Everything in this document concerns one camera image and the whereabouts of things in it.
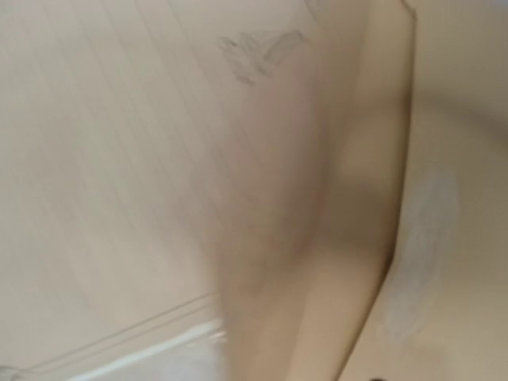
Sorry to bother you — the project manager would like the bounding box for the brown kraft envelope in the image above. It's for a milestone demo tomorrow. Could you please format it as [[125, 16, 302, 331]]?
[[341, 1, 507, 380]]

